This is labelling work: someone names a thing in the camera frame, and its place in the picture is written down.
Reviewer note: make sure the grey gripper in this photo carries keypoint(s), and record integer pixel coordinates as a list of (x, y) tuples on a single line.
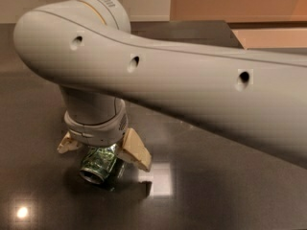
[(96, 132)]

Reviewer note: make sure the green soda can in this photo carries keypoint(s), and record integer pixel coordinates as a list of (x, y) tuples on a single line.
[(101, 164)]

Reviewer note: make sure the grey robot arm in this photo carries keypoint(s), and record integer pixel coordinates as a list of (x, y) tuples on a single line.
[(254, 97)]

